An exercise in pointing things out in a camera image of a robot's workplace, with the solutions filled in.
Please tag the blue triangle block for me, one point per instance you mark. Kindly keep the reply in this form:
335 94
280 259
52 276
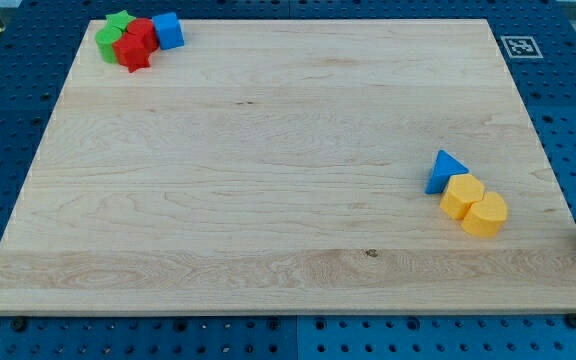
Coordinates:
445 166

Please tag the wooden board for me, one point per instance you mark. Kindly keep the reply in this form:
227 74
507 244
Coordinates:
279 167

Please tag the yellow hexagon block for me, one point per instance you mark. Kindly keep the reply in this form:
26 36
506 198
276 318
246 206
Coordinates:
460 193

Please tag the blue cube block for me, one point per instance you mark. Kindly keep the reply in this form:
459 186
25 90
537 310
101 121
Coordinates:
168 30

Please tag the yellow heart block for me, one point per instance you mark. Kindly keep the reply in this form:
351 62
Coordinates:
485 218

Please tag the red star block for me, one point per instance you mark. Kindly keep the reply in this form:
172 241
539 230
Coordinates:
131 53

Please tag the red cylinder block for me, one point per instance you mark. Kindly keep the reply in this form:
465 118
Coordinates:
144 30

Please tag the green cylinder block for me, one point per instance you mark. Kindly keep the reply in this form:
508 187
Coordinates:
104 39

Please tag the green star block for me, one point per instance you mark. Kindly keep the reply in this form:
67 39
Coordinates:
120 20

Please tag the white fiducial marker tag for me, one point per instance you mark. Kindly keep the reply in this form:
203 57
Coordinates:
521 47

